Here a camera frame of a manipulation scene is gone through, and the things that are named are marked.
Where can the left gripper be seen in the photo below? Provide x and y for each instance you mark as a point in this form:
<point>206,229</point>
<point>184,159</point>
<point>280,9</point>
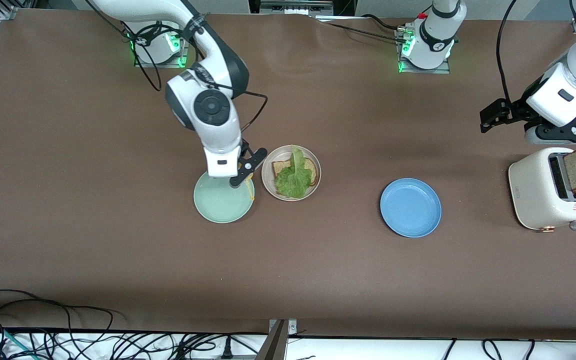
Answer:
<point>517,110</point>

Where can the yellow mustard squeeze bottle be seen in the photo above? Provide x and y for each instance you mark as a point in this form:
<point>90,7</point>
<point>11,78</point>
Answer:
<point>241,165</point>

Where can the beige plate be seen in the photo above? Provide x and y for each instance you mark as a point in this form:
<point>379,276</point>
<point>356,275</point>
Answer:
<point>266,172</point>

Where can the green lettuce leaf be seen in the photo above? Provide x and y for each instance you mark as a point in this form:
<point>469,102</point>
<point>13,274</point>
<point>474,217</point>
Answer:
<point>293,182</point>

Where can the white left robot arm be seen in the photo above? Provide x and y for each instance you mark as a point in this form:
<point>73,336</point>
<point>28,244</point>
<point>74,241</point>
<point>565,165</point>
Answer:
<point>435,35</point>

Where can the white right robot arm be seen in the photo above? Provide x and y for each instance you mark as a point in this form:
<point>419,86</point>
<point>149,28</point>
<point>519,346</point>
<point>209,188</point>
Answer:
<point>213,107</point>

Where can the mint green plate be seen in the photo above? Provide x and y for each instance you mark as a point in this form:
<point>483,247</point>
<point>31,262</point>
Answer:
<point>218,205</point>

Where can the blue plate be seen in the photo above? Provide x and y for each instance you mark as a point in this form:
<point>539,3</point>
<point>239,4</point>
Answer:
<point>410,207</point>

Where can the cream white toaster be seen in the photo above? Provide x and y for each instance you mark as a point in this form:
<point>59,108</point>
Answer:
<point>533,195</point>

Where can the black and silver device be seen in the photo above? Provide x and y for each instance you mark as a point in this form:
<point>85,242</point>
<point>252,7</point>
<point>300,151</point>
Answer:
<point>295,7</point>

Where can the black power plug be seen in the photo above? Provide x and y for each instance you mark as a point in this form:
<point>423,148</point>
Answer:
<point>227,350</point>

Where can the grey metal bracket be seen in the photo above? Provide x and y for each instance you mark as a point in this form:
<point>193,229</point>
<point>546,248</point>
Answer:
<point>278,345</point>

